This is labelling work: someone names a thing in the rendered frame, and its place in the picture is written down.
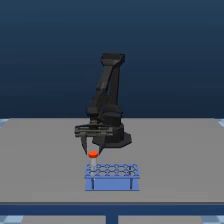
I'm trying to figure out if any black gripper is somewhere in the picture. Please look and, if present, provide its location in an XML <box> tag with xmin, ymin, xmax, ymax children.
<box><xmin>73</xmin><ymin>123</ymin><xmax>114</xmax><ymax>156</ymax></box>

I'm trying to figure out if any centrifuge tube with orange cap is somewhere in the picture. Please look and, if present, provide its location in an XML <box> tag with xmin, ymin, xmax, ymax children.
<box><xmin>87</xmin><ymin>150</ymin><xmax>99</xmax><ymax>181</ymax></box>

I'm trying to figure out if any blue tube rack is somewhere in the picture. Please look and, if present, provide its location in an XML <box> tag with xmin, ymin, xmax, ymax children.
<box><xmin>84</xmin><ymin>163</ymin><xmax>140</xmax><ymax>192</ymax></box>

